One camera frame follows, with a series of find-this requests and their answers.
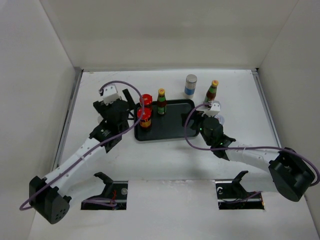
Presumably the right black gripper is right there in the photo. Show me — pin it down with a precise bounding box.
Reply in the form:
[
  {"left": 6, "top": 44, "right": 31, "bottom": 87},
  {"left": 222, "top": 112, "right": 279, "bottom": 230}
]
[{"left": 181, "top": 108, "right": 216, "bottom": 147}]

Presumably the yellow-cap sauce bottle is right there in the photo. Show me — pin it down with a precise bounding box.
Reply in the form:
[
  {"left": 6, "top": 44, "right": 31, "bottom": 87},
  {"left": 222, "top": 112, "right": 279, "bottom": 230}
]
[
  {"left": 157, "top": 88, "right": 167, "bottom": 115},
  {"left": 203, "top": 80, "right": 219, "bottom": 103}
]

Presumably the red-lid chili jar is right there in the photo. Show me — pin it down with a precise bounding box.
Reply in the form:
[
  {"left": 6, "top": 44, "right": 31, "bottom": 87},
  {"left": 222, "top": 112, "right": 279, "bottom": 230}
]
[
  {"left": 137, "top": 107, "right": 152, "bottom": 131},
  {"left": 139, "top": 93, "right": 153, "bottom": 111}
]

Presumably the red-lid chili jar front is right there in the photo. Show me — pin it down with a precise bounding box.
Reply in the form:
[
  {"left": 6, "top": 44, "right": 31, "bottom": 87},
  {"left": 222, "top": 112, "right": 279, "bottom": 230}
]
[{"left": 137, "top": 107, "right": 152, "bottom": 131}]

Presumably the blue-label pepper jar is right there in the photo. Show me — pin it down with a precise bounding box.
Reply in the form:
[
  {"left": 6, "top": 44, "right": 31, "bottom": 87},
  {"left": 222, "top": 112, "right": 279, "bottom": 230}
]
[{"left": 184, "top": 74, "right": 198, "bottom": 99}]

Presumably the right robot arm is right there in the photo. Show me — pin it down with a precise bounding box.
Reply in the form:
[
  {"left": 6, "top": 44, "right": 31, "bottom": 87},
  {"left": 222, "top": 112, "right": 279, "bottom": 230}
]
[{"left": 181, "top": 109, "right": 320, "bottom": 202}]

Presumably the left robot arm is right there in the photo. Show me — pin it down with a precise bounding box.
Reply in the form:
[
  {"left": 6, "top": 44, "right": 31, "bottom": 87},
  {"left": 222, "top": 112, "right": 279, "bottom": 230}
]
[{"left": 27, "top": 84, "right": 135, "bottom": 225}]

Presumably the small white sauce cup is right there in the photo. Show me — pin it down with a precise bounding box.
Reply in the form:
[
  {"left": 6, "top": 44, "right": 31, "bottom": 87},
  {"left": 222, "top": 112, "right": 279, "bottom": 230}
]
[{"left": 215, "top": 114, "right": 225, "bottom": 125}]

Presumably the black plastic tray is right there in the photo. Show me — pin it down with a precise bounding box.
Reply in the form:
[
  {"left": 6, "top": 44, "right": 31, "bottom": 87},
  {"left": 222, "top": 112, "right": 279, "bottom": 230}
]
[{"left": 134, "top": 99, "right": 199, "bottom": 142}]

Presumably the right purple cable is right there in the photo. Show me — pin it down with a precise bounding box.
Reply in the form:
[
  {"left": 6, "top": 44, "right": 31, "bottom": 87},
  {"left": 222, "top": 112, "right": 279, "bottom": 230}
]
[{"left": 184, "top": 103, "right": 320, "bottom": 187}]

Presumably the purple cable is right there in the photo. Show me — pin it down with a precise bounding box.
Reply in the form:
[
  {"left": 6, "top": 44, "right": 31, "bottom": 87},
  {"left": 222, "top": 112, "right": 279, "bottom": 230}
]
[
  {"left": 184, "top": 103, "right": 320, "bottom": 187},
  {"left": 19, "top": 80, "right": 145, "bottom": 211}
]

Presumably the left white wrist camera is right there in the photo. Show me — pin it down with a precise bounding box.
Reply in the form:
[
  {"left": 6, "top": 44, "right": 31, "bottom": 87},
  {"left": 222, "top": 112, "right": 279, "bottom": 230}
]
[{"left": 99, "top": 84, "right": 122, "bottom": 106}]

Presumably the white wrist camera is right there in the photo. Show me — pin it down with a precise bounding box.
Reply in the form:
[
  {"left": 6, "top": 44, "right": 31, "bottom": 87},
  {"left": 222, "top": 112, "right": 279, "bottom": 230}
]
[
  {"left": 202, "top": 100, "right": 221, "bottom": 117},
  {"left": 99, "top": 84, "right": 122, "bottom": 106}
]

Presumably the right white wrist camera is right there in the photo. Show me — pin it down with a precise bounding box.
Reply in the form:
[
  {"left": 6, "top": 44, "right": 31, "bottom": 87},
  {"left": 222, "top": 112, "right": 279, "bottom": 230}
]
[{"left": 202, "top": 100, "right": 221, "bottom": 117}]

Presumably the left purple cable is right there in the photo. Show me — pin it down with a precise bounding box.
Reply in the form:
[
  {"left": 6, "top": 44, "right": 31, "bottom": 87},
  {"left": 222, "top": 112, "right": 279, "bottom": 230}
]
[{"left": 19, "top": 80, "right": 145, "bottom": 211}]

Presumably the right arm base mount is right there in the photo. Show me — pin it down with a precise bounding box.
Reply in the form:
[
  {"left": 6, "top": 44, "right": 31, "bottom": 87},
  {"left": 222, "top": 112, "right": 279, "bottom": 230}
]
[{"left": 215, "top": 170, "right": 265, "bottom": 210}]

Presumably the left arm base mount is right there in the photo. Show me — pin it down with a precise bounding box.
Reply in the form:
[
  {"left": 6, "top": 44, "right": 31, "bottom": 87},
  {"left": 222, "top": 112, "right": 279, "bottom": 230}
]
[{"left": 80, "top": 172, "right": 129, "bottom": 211}]

